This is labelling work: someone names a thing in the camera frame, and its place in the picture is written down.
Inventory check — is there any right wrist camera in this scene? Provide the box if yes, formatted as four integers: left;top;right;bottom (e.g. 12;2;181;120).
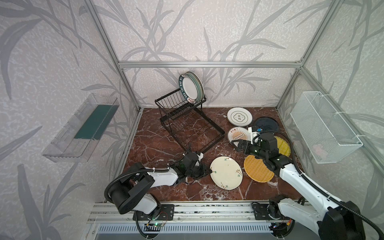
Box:
248;126;262;145

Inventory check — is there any cream floral plate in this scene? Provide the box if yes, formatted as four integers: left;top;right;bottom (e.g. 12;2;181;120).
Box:
210;156;243;191

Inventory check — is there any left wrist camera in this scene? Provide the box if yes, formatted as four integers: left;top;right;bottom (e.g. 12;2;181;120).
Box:
194;152;204;167

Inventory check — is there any mint green flower plate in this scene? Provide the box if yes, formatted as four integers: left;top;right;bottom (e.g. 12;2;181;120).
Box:
186;72;202;102

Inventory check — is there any clear plastic wall bin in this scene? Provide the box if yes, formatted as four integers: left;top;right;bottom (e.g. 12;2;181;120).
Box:
42;94;120;163

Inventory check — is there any dark blue oval plate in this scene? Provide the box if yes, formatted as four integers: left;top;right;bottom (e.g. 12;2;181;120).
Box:
253;117;280;131

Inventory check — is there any white wire mesh basket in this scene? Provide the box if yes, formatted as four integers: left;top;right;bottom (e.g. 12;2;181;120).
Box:
291;91;363;164

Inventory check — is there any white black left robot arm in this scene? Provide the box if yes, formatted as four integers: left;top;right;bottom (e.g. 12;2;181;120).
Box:
104;151;213;240

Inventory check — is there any black wire dish rack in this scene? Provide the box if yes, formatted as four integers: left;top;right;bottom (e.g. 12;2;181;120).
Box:
155;89;225;154

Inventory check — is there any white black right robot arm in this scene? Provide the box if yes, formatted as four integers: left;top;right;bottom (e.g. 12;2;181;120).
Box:
231;131;384;240

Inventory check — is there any green yellow woven plate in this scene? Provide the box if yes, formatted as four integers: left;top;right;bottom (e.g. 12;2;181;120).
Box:
275;136;291;157

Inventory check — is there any white plate green emblem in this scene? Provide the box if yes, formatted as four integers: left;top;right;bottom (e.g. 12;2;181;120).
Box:
227;107;253;127

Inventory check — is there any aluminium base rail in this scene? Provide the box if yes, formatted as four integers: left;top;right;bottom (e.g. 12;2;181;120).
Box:
85;200;340;240

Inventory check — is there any orange woven plate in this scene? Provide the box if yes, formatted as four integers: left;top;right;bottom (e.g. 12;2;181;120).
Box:
244;155;275;183

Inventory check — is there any orange sunburst plate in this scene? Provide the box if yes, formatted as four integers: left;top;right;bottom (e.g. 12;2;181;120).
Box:
227;127;252;143
188;71;205;100

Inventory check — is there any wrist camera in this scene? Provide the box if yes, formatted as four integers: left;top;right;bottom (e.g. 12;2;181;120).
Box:
194;152;204;167
248;126;262;145

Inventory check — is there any white plate dark lettered rim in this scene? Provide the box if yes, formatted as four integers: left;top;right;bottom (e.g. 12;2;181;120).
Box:
179;74;198;105

